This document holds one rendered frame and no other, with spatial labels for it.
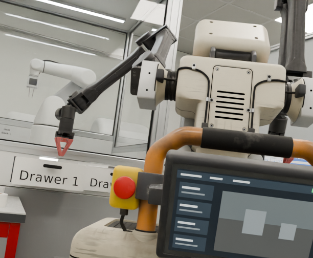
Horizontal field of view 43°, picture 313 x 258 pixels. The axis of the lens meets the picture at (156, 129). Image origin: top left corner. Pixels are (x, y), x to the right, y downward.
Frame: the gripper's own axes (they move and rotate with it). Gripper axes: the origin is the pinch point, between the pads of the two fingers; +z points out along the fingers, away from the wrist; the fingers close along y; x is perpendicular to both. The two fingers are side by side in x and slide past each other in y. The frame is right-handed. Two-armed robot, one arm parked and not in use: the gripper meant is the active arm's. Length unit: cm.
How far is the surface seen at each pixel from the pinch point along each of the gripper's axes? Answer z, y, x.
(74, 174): 7.6, 2.2, -7.0
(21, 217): 20.6, -41.9, 14.0
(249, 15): -183, 196, -201
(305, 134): -38, 48, -164
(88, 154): -2.1, 18.1, -14.5
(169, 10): -82, 20, -45
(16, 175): 10.9, 2.3, 15.7
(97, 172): 5.7, 16.4, -19.8
